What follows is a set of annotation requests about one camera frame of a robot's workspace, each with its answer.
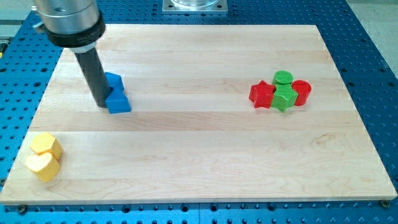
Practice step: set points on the blue cube block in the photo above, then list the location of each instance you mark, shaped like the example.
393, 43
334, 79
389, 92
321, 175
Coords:
114, 81

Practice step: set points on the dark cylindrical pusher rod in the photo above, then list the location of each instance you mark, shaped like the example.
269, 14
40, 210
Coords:
95, 77

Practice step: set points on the red star block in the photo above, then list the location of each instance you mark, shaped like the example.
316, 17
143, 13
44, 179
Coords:
262, 94

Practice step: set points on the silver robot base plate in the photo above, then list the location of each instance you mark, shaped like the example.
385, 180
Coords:
186, 6

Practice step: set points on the blue perforated metal table plate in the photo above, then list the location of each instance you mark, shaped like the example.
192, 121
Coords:
30, 60

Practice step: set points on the light wooden board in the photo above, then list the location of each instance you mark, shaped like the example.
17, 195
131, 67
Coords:
193, 134

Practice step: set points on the yellow hexagon block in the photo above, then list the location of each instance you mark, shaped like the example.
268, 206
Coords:
46, 142

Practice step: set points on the blue triangle block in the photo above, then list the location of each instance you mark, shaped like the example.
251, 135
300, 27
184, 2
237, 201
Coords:
117, 102

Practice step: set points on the green circle block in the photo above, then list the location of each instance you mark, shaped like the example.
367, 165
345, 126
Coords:
282, 77

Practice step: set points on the green star block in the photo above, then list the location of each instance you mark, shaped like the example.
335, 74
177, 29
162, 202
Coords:
284, 97

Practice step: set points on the red circle block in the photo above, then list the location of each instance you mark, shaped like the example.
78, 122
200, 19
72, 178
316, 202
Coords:
303, 89

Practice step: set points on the yellow heart block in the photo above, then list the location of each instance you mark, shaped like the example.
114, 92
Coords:
44, 166

